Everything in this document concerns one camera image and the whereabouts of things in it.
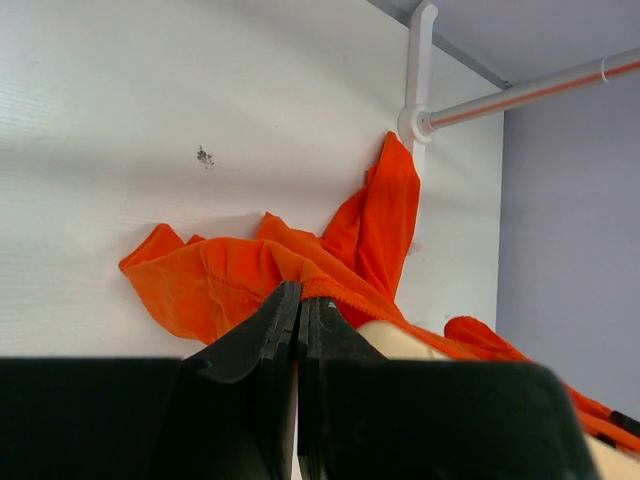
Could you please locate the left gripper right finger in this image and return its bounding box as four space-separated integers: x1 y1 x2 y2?
297 297 400 479

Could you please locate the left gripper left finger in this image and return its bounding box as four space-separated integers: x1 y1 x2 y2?
169 282 301 479

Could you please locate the wooden hanger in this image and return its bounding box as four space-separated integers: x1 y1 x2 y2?
357 321 639 480

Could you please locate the orange t shirt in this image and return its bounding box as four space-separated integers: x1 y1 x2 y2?
118 130 640 454

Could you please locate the silver white clothes rack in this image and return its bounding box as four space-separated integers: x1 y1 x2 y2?
397 0 640 161

